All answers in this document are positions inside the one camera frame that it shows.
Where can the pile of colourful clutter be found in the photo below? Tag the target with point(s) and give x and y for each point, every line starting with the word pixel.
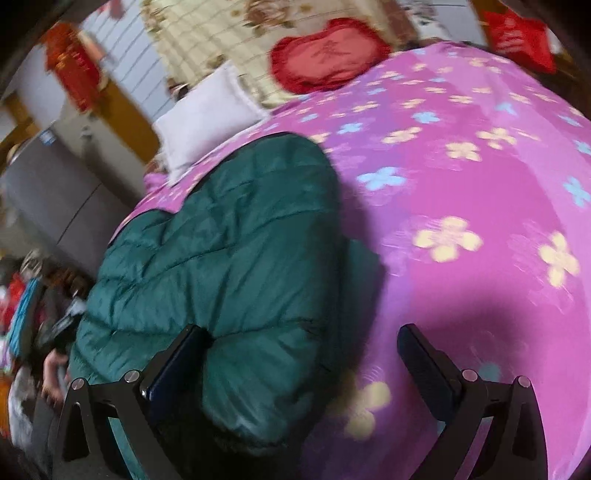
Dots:
pixel 23 314

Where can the white pillow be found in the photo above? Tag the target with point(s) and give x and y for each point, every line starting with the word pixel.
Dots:
pixel 203 120

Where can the red hanging decoration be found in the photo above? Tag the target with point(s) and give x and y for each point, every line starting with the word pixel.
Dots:
pixel 74 69

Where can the red plastic bag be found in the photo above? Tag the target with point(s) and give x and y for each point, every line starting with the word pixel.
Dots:
pixel 521 39

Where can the cream floral quilt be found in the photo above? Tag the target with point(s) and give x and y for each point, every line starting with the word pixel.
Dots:
pixel 207 32

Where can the pink floral bed sheet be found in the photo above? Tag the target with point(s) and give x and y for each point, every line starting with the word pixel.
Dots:
pixel 461 300

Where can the person's left hand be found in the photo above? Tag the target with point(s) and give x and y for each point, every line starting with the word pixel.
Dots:
pixel 54 374

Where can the grey cabinet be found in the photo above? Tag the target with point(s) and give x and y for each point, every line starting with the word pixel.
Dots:
pixel 60 198

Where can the red heart-shaped cushion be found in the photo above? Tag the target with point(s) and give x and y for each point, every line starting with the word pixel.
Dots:
pixel 328 57

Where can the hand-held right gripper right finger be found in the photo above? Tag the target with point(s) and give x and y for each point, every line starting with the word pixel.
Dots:
pixel 425 364

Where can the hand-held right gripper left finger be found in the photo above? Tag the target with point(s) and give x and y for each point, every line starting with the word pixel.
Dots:
pixel 175 369

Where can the dark green down jacket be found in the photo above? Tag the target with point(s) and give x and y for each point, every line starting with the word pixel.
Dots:
pixel 221 240

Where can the yellow wooden panel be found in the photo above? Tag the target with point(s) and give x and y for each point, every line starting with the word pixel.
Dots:
pixel 127 115

